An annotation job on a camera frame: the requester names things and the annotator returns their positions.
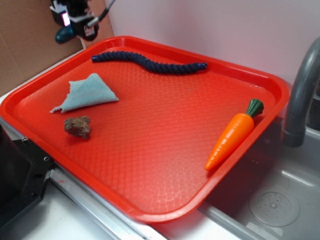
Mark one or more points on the red plastic tray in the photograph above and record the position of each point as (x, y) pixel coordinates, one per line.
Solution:
(146, 153)

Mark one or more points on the orange plastic carrot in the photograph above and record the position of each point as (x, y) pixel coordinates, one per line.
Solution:
(236, 131)

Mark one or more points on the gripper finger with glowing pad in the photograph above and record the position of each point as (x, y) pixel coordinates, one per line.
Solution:
(60, 15)

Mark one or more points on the grey sink basin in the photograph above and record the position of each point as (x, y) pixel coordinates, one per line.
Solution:
(273, 192)

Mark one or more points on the brown cardboard panel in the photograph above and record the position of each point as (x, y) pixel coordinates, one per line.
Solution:
(27, 42)

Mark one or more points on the light blue folded cloth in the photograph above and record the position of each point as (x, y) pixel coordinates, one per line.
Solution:
(86, 92)

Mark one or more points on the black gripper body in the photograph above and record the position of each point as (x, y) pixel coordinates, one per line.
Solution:
(80, 15)

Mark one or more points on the brown rock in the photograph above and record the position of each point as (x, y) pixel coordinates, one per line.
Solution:
(78, 126)

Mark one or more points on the dark green plastic pickle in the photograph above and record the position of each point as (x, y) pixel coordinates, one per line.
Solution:
(64, 35)

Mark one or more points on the grey sink faucet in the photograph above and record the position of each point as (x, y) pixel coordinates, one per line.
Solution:
(303, 109)

